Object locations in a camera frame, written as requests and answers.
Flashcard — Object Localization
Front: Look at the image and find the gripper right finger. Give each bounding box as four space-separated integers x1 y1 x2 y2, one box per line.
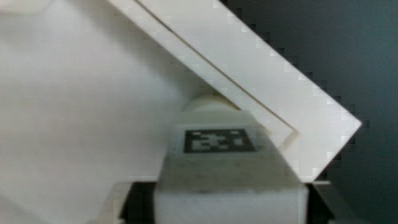
307 181 371 224

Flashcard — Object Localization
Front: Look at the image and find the white U-shaped obstacle fence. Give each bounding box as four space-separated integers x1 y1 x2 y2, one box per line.
139 0 361 182

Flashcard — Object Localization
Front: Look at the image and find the white table leg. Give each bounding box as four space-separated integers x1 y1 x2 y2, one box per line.
155 95 309 224

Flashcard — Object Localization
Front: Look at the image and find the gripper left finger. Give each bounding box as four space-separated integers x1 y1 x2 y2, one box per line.
94 181 156 224

